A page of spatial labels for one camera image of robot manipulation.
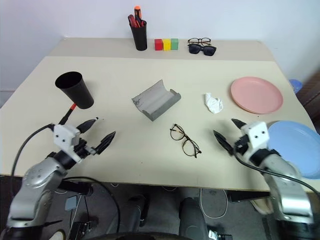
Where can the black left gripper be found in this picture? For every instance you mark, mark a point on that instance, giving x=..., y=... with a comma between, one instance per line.
x=82, y=150

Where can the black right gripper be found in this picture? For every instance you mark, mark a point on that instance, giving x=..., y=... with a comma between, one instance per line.
x=241, y=146

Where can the red and black pen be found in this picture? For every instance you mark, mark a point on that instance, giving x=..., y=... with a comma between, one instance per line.
x=67, y=114

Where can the tortoiseshell round glasses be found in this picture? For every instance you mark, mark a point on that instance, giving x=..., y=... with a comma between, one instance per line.
x=189, y=147

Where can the wide black plastic cup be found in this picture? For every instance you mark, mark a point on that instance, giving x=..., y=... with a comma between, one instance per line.
x=77, y=92

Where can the grey glasses case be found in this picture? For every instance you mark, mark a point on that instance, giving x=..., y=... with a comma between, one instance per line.
x=156, y=101

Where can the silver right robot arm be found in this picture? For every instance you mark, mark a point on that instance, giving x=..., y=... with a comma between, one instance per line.
x=287, y=182

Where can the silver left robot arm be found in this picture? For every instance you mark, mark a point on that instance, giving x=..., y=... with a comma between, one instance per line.
x=37, y=175

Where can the crumpled white tissue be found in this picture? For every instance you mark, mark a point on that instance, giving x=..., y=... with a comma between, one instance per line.
x=213, y=103

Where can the pink plate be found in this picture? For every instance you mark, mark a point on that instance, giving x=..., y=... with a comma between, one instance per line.
x=256, y=95

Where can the blue plate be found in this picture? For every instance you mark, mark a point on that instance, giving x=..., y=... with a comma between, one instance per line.
x=295, y=145

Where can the grey floor box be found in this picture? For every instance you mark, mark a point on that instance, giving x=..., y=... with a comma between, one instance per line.
x=71, y=203

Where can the blue round container lid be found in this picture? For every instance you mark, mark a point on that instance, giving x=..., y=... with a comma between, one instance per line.
x=295, y=86

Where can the black sunglasses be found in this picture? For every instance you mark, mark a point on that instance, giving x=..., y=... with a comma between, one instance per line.
x=208, y=50

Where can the dark furniture beside table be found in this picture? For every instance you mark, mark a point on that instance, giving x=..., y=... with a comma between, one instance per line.
x=311, y=97

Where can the dark rounded shape under table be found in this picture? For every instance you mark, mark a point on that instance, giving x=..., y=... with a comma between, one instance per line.
x=137, y=212
x=192, y=217

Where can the tall black tool holder cup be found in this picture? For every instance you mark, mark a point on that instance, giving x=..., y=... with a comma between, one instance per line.
x=139, y=37

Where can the green cube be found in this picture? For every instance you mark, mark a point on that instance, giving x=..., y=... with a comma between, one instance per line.
x=174, y=44

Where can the red cube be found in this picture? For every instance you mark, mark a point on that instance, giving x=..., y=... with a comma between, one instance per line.
x=158, y=45

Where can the yellow cube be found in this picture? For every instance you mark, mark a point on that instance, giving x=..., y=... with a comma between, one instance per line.
x=166, y=45

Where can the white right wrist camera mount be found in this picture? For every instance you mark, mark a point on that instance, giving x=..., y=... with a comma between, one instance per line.
x=256, y=133

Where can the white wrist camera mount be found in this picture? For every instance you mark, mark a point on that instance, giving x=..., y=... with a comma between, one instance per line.
x=256, y=133
x=65, y=136

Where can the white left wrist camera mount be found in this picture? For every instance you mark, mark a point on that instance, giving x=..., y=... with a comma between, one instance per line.
x=65, y=136

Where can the black under-table bracket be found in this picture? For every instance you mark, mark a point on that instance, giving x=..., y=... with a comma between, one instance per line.
x=247, y=197
x=75, y=187

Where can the thin dark frame glasses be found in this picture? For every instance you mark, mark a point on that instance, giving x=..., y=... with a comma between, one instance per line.
x=193, y=40

